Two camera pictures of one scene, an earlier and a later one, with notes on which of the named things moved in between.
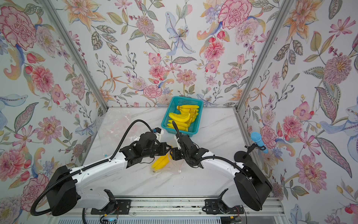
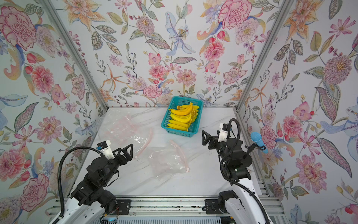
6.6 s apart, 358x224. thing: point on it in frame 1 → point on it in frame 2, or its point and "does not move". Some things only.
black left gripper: (163, 145) → (128, 157)
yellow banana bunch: (161, 162) → (188, 112)
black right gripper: (175, 155) → (211, 139)
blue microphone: (256, 137) does not move
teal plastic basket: (174, 101) does not move
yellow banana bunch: (182, 121) does not move
